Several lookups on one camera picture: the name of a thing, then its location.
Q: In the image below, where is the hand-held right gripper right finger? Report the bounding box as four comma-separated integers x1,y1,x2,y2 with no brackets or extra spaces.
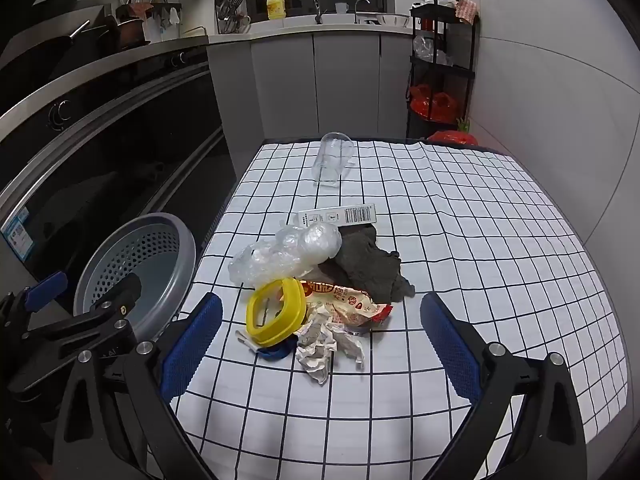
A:
419,291,586,480

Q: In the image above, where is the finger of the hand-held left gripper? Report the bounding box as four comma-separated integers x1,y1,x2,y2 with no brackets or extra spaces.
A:
22,272,143,335
0,271,69,333

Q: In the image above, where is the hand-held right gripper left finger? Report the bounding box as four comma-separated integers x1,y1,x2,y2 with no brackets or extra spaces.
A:
52,292,223,480

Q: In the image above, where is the grey perforated waste basket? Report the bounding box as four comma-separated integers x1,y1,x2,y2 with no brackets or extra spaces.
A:
73,212,197,343

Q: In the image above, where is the blue plastic lid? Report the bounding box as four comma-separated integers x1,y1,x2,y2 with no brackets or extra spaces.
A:
257,335,301,361

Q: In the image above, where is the white paper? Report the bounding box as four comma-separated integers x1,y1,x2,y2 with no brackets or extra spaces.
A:
295,305,338,386
325,324,366,372

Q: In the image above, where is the yellow plastic ring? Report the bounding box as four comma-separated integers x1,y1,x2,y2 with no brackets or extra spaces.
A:
246,278,307,347

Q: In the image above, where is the red orange snack wrapper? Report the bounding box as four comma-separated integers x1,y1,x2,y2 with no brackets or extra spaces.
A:
300,280,393,336

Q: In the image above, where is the dark grey rag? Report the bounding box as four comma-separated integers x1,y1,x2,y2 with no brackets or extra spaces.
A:
327,225,416,305

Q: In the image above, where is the clear plastic bag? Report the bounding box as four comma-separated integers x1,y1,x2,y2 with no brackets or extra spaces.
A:
414,35,453,66
228,222,343,286

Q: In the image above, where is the white green carton box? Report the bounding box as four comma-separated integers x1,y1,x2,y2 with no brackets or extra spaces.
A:
298,203,377,228

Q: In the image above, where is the clear plastic cup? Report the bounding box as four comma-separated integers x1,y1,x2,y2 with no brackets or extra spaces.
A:
312,131,357,188

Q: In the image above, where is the blue label sticker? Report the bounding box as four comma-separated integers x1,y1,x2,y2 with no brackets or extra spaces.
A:
0,210,33,261

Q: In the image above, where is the white black checkered tablecloth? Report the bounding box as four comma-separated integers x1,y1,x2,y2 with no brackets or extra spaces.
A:
167,139,628,480

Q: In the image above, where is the black integrated cooker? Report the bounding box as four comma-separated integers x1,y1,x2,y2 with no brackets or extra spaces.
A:
0,45,238,286

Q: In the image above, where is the red plastic bag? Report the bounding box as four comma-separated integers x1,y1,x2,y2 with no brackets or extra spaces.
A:
410,85,433,113
427,130,478,147
430,92,458,121

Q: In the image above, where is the black shelf rack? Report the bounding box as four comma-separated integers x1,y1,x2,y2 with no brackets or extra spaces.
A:
406,0,480,141

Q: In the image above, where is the brown pot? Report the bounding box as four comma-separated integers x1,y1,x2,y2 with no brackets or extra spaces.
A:
117,15,151,43

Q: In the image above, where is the grey kitchen cabinet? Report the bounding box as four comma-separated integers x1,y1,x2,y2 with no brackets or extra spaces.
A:
207,30,416,161

